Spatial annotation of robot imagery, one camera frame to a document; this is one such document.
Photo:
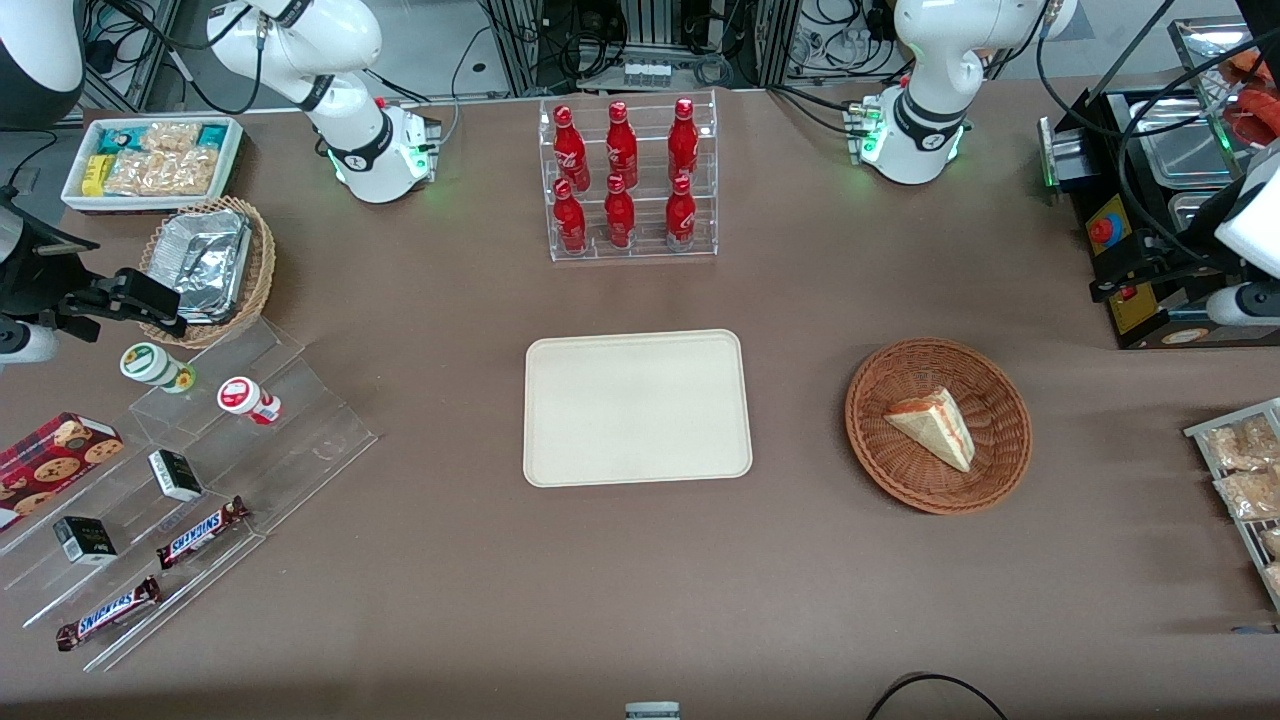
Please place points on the red plaid cookie box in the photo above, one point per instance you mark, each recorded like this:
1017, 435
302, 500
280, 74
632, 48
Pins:
50, 465

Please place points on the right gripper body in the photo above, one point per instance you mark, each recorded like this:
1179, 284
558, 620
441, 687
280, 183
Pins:
42, 284

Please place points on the green lid yogurt cup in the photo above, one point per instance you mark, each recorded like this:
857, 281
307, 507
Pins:
150, 364

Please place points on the snickers chocolate bar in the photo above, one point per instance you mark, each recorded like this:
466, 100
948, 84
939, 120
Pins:
200, 533
105, 614

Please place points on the small black box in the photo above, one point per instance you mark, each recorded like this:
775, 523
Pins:
85, 540
176, 475

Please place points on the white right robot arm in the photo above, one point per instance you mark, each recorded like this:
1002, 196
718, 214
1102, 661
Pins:
355, 150

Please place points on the red cola bottle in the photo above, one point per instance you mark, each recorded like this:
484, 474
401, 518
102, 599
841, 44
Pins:
569, 150
683, 142
621, 148
619, 216
570, 222
680, 215

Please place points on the large clear cracker bag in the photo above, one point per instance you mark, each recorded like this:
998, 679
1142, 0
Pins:
160, 172

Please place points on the white rectangular snack bin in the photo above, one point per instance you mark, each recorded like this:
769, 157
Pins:
72, 198

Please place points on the tan wicker basket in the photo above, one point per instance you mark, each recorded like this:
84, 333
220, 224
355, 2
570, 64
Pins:
262, 260

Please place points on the red emergency stop button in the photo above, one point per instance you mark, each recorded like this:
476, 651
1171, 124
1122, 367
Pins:
1101, 230

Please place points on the round brown wicker basket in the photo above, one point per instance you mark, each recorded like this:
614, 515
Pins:
890, 470

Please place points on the silver foil tray stack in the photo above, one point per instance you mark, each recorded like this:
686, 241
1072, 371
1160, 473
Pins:
205, 262

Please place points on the tray of wrapped pastries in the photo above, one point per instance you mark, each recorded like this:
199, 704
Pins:
1200, 430

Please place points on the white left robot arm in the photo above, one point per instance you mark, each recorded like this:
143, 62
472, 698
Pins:
925, 135

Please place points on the yellow snack pack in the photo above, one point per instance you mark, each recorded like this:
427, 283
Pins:
95, 175

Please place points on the red lid yogurt cup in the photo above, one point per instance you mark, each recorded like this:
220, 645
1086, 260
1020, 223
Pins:
243, 397

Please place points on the small grey device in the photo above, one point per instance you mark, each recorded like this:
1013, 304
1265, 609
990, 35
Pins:
652, 712

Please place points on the red fried food skewer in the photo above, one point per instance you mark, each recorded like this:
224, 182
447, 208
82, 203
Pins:
1262, 115
1255, 68

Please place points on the triangular sandwich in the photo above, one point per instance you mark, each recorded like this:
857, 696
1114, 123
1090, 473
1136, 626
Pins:
938, 428

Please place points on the clear bagged pastry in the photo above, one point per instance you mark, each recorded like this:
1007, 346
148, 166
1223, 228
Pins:
1270, 542
1240, 443
1274, 578
1250, 494

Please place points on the white power strip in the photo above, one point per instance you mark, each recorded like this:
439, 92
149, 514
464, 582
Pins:
646, 74

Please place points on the small teal snack pack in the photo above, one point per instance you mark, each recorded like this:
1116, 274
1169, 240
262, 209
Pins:
212, 136

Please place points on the clear acrylic stepped stand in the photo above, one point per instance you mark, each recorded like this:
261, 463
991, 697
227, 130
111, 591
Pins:
300, 440

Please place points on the clear acrylic bottle rack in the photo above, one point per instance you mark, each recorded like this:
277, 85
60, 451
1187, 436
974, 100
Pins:
645, 250

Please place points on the clear rice cracker bag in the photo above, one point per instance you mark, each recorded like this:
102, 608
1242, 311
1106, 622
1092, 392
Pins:
172, 136

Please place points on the aluminium frame rack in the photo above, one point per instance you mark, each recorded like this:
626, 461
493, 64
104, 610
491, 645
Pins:
520, 45

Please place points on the cream rectangular serving tray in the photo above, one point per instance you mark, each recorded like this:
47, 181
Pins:
635, 410

